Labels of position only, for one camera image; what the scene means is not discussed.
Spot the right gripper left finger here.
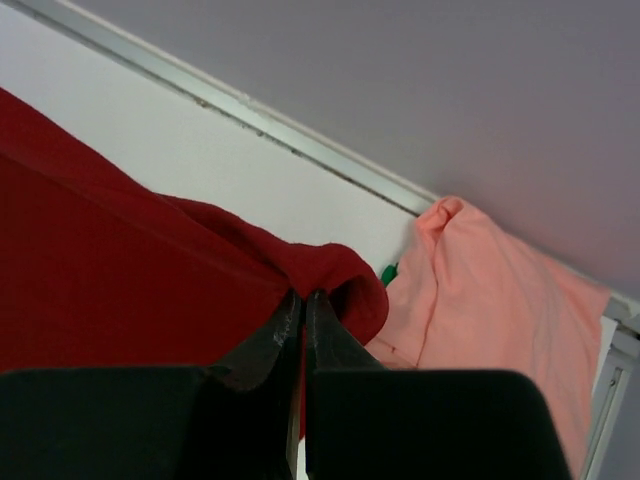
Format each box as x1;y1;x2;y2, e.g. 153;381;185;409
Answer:
1;293;303;479

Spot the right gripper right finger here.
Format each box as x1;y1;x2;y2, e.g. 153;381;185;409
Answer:
306;291;571;479

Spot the red t shirt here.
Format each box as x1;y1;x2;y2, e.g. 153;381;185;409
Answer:
1;92;389;376

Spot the green t shirt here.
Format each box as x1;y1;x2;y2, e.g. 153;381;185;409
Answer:
380;263;398;287

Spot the pink t shirt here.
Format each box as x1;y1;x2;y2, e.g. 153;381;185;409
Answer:
368;196;610;476

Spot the aluminium rail right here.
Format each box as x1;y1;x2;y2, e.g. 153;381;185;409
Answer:
581;328;639;480

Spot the aluminium rail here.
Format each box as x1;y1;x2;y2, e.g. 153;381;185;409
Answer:
1;1;639;331
581;328;639;480

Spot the aluminium rail back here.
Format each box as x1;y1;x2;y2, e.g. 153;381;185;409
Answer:
1;1;639;331

